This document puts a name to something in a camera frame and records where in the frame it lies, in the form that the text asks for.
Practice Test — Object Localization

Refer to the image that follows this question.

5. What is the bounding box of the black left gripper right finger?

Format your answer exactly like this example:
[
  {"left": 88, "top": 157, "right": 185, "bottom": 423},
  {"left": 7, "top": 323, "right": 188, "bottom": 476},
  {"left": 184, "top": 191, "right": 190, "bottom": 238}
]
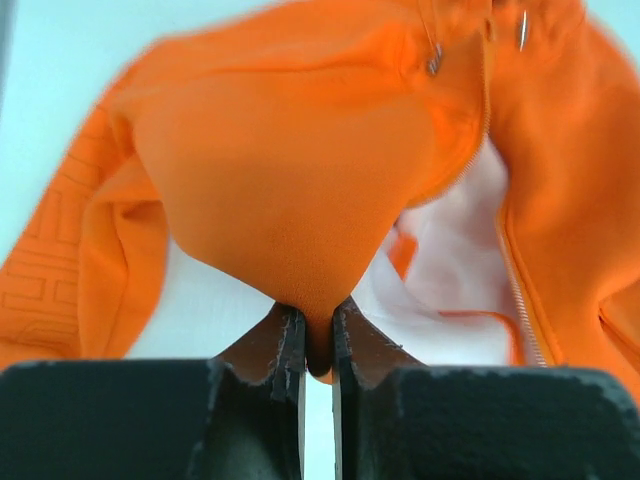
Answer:
[{"left": 333, "top": 300, "right": 639, "bottom": 480}]

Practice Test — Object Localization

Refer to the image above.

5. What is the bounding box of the orange zip jacket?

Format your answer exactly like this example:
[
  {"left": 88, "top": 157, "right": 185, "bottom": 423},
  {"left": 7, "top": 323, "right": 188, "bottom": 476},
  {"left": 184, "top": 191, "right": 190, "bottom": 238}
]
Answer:
[{"left": 1, "top": 1, "right": 639, "bottom": 393}]

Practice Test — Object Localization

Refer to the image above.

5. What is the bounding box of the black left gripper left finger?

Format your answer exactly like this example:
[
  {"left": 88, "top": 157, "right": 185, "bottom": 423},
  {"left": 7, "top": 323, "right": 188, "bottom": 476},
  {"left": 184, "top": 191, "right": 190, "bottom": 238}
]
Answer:
[{"left": 1, "top": 304, "right": 305, "bottom": 479}]

